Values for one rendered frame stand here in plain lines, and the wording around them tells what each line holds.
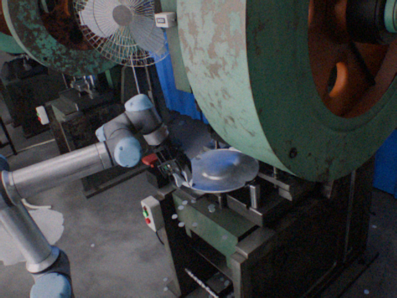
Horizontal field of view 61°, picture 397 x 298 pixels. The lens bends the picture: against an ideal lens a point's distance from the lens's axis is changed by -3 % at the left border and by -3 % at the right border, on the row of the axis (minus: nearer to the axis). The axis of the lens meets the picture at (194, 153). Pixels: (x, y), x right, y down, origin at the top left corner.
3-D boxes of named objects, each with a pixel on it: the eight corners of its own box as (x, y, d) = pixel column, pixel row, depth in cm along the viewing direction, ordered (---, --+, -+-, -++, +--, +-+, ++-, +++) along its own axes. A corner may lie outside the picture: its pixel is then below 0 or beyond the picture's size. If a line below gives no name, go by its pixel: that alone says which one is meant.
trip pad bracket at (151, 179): (164, 211, 154) (155, 174, 145) (152, 202, 161) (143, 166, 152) (175, 205, 157) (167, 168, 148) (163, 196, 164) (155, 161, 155)
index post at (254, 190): (255, 208, 118) (254, 185, 113) (249, 205, 120) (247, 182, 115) (262, 205, 119) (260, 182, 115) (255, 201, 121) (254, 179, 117)
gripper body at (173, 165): (165, 180, 113) (146, 151, 108) (169, 166, 121) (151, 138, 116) (185, 172, 111) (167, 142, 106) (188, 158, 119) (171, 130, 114)
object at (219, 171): (275, 166, 125) (275, 164, 125) (216, 204, 111) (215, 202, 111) (222, 143, 146) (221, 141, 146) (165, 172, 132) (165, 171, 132)
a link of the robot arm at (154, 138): (144, 127, 114) (166, 118, 112) (152, 138, 116) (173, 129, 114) (139, 138, 108) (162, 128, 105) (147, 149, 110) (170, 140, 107)
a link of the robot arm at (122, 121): (97, 140, 97) (130, 119, 99) (92, 126, 107) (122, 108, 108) (112, 161, 102) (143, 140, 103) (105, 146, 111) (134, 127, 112)
